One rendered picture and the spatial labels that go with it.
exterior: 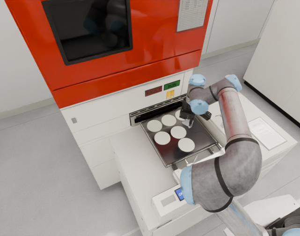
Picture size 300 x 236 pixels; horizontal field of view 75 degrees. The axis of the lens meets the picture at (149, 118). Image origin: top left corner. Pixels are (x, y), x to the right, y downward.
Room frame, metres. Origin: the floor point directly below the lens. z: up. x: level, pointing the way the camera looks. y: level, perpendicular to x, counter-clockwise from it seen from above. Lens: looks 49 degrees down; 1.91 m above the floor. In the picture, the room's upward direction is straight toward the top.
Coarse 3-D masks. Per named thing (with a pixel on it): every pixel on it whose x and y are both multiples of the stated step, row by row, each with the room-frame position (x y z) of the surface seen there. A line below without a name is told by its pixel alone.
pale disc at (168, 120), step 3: (162, 117) 0.88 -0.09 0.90; (165, 117) 0.88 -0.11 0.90; (168, 117) 0.88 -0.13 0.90; (171, 117) 0.88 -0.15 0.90; (174, 117) 0.88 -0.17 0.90; (162, 120) 0.85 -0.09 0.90; (165, 120) 0.85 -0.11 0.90; (168, 120) 0.85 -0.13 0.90; (171, 120) 0.85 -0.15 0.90; (174, 120) 0.85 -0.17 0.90; (165, 123) 0.82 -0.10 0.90; (168, 123) 0.82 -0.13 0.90; (171, 123) 0.82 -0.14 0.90; (174, 123) 0.82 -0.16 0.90
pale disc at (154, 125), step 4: (152, 120) 0.85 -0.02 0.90; (156, 120) 0.85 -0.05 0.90; (148, 124) 0.81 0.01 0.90; (152, 124) 0.81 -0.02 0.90; (156, 124) 0.81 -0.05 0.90; (160, 124) 0.81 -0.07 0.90; (148, 128) 0.78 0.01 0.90; (152, 128) 0.78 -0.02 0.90; (156, 128) 0.78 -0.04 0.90; (160, 128) 0.78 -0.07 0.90
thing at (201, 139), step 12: (180, 108) 0.96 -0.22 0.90; (180, 120) 0.85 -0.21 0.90; (156, 132) 0.75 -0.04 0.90; (168, 132) 0.75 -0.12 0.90; (192, 132) 0.75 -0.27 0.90; (204, 132) 0.75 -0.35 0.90; (156, 144) 0.66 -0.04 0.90; (168, 144) 0.66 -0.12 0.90; (204, 144) 0.66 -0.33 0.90; (168, 156) 0.57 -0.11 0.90; (180, 156) 0.57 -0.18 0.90
